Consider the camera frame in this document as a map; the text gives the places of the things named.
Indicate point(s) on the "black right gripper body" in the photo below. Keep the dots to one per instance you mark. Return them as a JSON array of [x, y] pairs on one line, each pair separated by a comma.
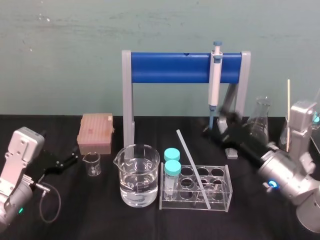
[[237, 132]]

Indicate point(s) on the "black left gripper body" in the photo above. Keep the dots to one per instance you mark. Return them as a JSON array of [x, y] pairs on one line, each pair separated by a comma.
[[48, 165]]

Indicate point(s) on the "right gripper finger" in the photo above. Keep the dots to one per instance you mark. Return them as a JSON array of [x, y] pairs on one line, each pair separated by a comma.
[[228, 102], [212, 132]]

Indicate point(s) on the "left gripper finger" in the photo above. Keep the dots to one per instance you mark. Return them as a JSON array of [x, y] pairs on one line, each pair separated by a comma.
[[73, 153], [67, 167]]

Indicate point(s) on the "glass stirring rod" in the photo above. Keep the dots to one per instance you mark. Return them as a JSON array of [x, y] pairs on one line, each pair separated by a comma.
[[191, 162]]

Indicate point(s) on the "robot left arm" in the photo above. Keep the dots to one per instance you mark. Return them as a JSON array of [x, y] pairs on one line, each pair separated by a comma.
[[17, 155]]

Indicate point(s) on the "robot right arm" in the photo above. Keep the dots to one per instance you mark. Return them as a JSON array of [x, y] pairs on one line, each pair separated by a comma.
[[290, 175]]

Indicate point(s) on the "small grey block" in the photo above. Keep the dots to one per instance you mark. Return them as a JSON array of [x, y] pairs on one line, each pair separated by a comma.
[[230, 153]]

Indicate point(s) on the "small glass beaker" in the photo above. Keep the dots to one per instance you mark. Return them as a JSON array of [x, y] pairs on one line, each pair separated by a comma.
[[93, 166]]

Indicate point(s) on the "white and blue pipette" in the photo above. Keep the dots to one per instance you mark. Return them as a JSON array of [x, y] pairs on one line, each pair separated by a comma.
[[214, 82]]

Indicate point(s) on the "large glass conical flask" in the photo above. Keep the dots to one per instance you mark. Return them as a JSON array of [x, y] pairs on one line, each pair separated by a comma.
[[260, 122]]

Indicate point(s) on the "translucent pipette tip box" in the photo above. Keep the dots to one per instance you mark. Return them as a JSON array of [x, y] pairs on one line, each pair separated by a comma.
[[95, 132]]

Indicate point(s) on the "clear tube with teal cap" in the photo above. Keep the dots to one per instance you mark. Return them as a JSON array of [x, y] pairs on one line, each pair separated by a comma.
[[172, 153], [172, 168]]

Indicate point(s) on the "small glass conical flask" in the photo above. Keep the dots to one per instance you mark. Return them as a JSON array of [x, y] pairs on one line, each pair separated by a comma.
[[283, 138]]

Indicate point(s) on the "thin wooden stick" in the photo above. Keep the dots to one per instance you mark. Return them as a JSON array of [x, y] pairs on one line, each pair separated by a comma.
[[288, 105]]

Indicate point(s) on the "black table cloth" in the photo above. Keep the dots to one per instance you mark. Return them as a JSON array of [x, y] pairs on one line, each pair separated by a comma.
[[100, 220]]

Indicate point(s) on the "clear acrylic tube rack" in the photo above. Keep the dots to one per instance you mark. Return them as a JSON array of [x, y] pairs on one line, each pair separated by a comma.
[[220, 197]]

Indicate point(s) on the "blue and grey pipette stand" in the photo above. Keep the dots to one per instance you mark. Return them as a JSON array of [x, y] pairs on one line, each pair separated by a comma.
[[170, 67]]

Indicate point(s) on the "large glass beaker with water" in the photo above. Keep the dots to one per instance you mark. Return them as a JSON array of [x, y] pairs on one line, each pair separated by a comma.
[[138, 185]]

